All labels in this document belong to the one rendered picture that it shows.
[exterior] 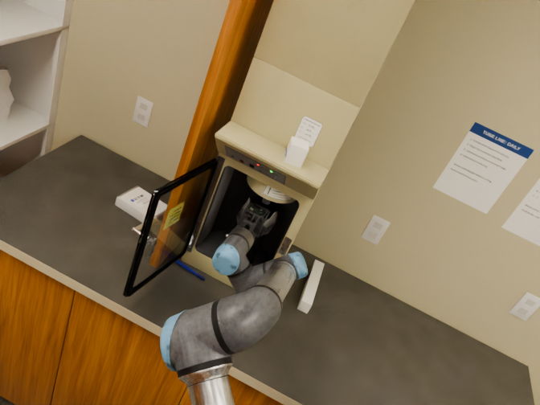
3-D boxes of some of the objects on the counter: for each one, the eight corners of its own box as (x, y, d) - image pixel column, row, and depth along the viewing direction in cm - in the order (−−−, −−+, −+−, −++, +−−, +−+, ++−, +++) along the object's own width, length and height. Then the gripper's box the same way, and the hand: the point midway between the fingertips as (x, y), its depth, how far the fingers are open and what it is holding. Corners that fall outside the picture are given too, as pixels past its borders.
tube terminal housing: (208, 225, 201) (279, 39, 161) (282, 263, 199) (373, 85, 158) (179, 259, 180) (252, 56, 140) (262, 303, 178) (360, 108, 137)
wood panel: (206, 199, 215) (352, -199, 141) (213, 202, 215) (362, -195, 140) (147, 263, 173) (308, -255, 99) (155, 267, 173) (323, -249, 99)
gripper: (272, 236, 150) (291, 204, 168) (224, 211, 152) (248, 182, 169) (261, 257, 155) (281, 224, 172) (215, 233, 156) (239, 202, 174)
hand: (261, 211), depth 172 cm, fingers closed on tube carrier, 9 cm apart
